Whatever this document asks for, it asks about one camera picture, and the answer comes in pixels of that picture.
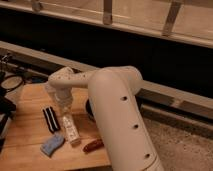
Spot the black equipment at left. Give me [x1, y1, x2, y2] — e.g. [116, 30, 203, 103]
[0, 59, 16, 152]

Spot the round black ring object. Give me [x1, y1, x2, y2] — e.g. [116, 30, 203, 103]
[0, 75, 24, 92]

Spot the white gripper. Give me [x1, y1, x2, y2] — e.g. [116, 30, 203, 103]
[54, 88, 73, 108]

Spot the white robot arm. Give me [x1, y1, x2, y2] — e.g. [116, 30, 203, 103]
[48, 66, 164, 171]

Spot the wooden board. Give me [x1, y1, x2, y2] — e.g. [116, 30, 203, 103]
[0, 84, 110, 171]

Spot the red brown sausage toy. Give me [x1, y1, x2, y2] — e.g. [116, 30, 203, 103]
[83, 139, 104, 153]

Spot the black white striped cloth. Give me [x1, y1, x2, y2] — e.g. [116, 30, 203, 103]
[42, 107, 60, 133]

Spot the dark blue bowl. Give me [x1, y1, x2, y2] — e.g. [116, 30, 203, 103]
[85, 99, 95, 121]

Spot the white bottle with label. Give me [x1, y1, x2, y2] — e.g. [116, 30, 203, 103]
[62, 115, 80, 146]

